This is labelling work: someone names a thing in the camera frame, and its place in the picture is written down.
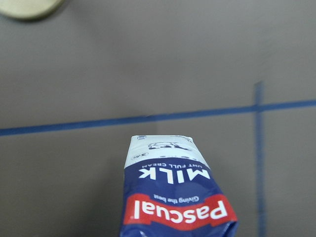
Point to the blue Pascual milk carton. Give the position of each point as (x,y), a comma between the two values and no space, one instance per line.
(169,191)

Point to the wooden mug tree stand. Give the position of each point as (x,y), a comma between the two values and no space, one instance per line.
(28,9)

